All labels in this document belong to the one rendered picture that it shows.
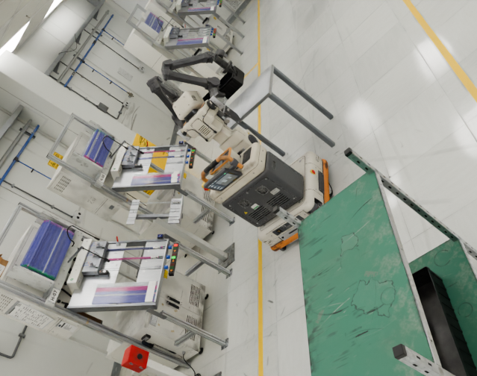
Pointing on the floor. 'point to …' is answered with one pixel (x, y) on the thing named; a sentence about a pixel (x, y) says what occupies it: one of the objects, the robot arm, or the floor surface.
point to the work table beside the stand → (244, 104)
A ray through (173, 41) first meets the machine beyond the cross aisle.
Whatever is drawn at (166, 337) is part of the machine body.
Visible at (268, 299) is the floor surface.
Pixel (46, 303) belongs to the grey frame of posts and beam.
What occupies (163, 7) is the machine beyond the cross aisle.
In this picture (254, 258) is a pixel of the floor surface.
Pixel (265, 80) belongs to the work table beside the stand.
